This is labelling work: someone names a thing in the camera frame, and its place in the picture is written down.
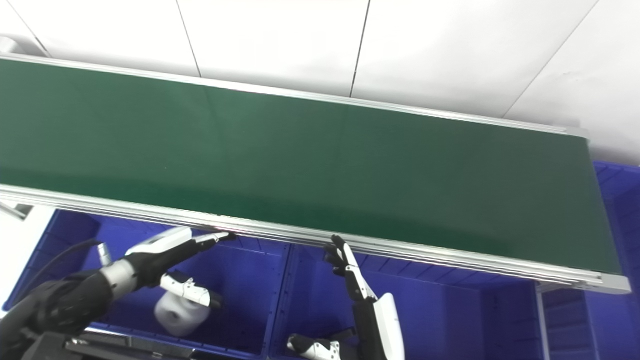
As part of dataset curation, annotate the blue plastic bin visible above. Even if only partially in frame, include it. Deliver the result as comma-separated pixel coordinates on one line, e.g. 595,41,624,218
540,160,640,360
2,208,292,359
269,243,546,360

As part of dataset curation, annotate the silver conveyor leg bracket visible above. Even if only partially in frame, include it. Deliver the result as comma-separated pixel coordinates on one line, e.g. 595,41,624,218
0,200,34,222

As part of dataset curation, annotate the green conveyor belt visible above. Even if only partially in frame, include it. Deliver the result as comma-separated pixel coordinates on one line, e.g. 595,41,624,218
0,52,632,295
0,59,622,275

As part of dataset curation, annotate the white cylindrical plastic part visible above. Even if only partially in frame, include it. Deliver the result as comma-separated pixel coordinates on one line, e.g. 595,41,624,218
153,289,211,337

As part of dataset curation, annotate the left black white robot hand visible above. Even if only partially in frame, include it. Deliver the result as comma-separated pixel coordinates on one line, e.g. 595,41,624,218
123,226,238,309

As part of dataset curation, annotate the silver conveyor leg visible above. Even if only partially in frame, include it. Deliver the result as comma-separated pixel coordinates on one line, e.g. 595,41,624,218
535,283,553,360

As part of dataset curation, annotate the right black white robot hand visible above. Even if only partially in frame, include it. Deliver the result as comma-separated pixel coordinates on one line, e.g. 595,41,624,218
286,234,406,360

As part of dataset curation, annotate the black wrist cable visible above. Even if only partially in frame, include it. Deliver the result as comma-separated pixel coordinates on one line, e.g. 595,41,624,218
19,238,113,302

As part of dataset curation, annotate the black robot torso plate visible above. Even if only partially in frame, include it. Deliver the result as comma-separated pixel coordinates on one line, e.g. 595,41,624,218
20,327,221,360

